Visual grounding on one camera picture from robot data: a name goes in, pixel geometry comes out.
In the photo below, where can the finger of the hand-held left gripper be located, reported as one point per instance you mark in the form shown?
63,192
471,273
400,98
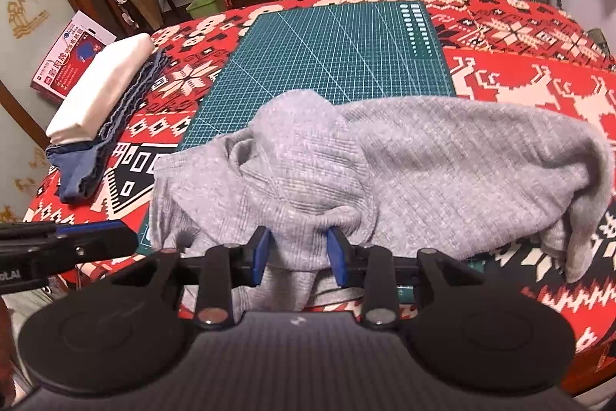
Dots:
91,228
106,247

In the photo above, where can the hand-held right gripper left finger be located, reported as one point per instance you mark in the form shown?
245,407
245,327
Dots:
264,247

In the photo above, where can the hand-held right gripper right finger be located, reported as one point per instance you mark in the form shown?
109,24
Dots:
333,254

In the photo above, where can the grey ribbed polo shirt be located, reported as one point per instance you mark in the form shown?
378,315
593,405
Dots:
385,160

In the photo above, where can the folded blue denim garment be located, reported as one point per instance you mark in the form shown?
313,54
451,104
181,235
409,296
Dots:
82,180

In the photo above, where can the folded cream cloth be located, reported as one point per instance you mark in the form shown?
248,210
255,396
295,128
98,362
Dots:
101,88

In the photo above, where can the white and red carton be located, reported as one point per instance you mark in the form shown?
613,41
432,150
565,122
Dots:
62,59

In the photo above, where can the green cutting mat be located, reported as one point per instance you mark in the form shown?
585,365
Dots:
337,54

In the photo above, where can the green plastic bin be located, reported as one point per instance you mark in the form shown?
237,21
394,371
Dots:
204,6

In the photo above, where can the red patterned blanket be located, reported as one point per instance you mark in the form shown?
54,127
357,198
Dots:
529,69

